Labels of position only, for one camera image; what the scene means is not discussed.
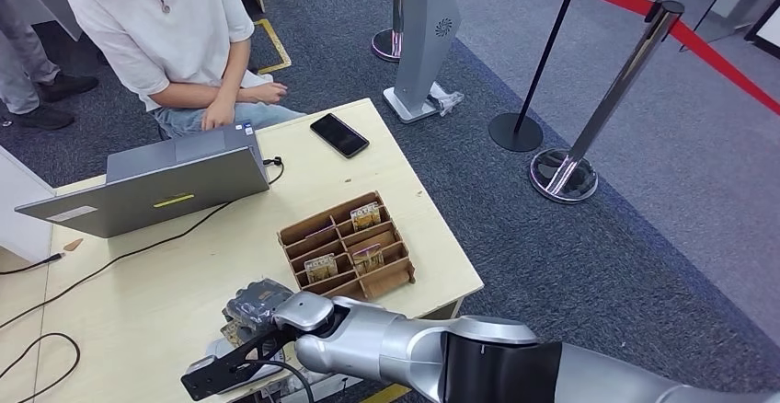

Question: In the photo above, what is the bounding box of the patterned hotel key card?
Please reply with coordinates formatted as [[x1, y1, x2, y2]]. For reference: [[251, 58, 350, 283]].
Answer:
[[350, 202, 384, 233], [351, 243, 386, 276], [303, 253, 339, 284]]

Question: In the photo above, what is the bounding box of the person's left hand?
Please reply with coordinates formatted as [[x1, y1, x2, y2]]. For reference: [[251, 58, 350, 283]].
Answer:
[[201, 98, 236, 132]]

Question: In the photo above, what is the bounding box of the person's right hand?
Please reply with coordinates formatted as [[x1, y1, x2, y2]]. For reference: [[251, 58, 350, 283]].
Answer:
[[243, 81, 289, 107]]

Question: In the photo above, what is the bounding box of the grey kiosk stand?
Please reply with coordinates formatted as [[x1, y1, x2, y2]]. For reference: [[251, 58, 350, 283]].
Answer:
[[382, 0, 463, 125]]

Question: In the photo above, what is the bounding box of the looped black cable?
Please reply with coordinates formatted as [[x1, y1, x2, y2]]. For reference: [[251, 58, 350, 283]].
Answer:
[[0, 333, 82, 403]]

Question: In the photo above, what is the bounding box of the yellow floor tape outline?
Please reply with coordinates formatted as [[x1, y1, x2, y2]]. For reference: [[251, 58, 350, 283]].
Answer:
[[252, 17, 293, 75]]

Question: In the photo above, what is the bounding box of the chrome stanchion post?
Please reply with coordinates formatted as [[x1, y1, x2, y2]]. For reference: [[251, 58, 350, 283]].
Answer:
[[528, 0, 688, 205]]

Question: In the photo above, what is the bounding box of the black camera bracket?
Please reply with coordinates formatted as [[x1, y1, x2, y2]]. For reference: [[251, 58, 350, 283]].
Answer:
[[180, 326, 300, 403]]

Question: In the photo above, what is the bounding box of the chrome stanchion base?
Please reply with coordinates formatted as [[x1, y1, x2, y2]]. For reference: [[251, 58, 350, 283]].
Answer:
[[372, 0, 407, 63]]

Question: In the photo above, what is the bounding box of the grey card reader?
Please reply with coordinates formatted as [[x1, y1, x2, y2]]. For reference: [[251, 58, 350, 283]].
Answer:
[[203, 336, 288, 389]]

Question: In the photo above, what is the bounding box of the black camera cable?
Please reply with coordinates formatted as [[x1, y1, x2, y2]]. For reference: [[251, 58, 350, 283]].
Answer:
[[243, 358, 316, 403]]

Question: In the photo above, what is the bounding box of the yellow floor tape strip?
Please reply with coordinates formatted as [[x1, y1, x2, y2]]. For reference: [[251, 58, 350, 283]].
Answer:
[[359, 383, 412, 403]]

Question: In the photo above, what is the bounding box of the black smartphone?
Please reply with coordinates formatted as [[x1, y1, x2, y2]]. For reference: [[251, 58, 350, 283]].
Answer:
[[309, 112, 371, 159]]

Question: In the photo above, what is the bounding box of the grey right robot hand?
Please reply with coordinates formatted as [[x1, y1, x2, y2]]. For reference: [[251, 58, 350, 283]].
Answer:
[[222, 278, 297, 344]]

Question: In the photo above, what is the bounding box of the black cable with plug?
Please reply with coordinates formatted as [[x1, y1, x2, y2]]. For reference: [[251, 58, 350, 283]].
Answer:
[[0, 252, 65, 276]]

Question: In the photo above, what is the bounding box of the grey laptop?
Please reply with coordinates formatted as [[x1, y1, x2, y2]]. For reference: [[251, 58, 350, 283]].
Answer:
[[13, 121, 271, 240]]

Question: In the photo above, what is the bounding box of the brown cardboard card organiser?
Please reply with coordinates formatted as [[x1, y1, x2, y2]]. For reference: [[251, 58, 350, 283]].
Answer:
[[277, 190, 418, 302]]

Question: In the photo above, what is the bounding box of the black stanchion post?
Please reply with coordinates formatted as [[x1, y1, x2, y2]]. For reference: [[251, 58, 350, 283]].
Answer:
[[488, 0, 590, 154]]

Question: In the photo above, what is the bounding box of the long black laptop cable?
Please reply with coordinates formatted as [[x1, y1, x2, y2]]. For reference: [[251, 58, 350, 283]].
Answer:
[[0, 155, 286, 331]]

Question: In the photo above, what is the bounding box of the standing person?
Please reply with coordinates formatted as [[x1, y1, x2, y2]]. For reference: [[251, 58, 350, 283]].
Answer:
[[0, 0, 100, 132]]

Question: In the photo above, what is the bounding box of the black framed board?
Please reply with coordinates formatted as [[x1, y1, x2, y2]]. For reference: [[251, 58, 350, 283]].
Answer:
[[744, 0, 780, 60]]

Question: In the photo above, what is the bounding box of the white cabinet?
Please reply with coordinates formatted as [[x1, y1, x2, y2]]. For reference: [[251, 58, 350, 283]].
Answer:
[[0, 144, 57, 264]]

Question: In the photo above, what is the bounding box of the clear plastic bag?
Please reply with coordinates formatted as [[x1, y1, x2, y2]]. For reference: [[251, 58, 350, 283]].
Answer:
[[428, 81, 465, 117]]

